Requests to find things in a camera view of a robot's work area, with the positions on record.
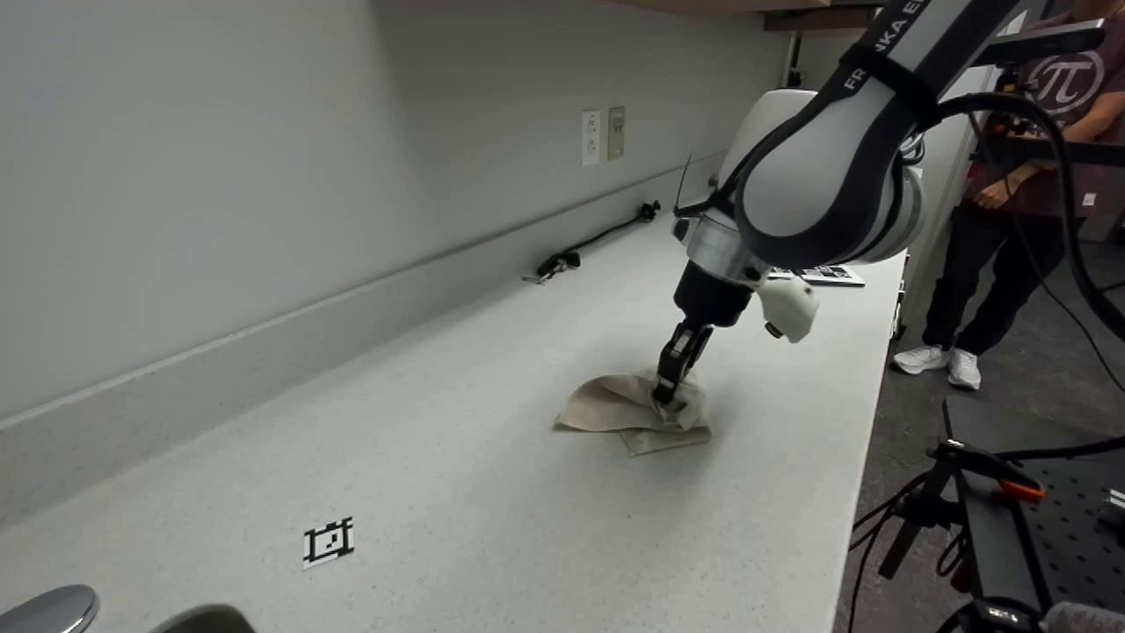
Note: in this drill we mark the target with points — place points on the black tripod stand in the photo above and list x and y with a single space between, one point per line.
990 527

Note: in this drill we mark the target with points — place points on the beige wall switch plate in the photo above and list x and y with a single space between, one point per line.
617 134

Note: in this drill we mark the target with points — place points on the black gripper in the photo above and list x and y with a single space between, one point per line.
715 296

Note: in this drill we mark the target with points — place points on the black horizontal mount rod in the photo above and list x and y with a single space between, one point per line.
1094 153

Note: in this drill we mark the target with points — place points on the black perforated breadboard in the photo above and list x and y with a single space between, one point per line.
1086 539

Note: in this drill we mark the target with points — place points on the person in maroon shirt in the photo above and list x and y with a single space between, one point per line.
998 282

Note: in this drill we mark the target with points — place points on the chrome faucet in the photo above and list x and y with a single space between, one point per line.
49 613

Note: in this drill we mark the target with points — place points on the white wall outlet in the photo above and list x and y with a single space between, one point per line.
592 137

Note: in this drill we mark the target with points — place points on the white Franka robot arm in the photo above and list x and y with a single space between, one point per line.
821 178

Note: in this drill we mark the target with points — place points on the black bar camera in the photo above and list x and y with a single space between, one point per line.
1051 43

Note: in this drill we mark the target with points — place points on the beige cloth towel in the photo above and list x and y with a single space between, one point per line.
610 410

